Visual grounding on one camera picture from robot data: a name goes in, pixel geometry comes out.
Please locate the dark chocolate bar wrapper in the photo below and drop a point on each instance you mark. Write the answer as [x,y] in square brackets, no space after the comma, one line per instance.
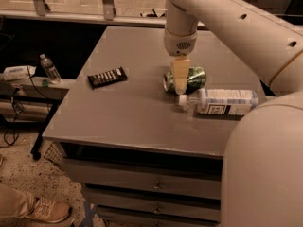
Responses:
[107,78]

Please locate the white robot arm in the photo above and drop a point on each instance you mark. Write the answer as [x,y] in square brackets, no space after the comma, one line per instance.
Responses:
[262,180]

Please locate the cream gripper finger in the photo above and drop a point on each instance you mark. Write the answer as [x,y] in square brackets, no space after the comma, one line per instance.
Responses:
[180,69]

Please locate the beige sneaker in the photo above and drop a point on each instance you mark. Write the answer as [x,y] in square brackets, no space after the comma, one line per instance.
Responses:
[49,211]

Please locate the low side bench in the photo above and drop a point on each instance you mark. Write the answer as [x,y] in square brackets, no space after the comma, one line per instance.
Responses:
[32,90]

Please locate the clear plastic bottle lying down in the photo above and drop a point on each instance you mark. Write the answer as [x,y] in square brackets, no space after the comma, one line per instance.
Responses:
[219,101]

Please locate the crushed green soda can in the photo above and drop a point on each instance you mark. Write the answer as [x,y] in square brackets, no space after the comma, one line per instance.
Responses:
[196,80]

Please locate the grey drawer cabinet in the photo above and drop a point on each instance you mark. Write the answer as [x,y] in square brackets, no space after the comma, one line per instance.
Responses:
[138,158]

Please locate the small upright water bottle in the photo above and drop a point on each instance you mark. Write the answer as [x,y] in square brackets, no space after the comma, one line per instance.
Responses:
[50,69]

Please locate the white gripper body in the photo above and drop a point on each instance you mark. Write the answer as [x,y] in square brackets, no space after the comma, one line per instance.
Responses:
[179,44]

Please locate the white tissue pack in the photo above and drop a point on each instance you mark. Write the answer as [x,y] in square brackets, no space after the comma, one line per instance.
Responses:
[18,72]

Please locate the metal window railing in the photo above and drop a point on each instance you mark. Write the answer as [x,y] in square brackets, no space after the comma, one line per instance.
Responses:
[149,13]

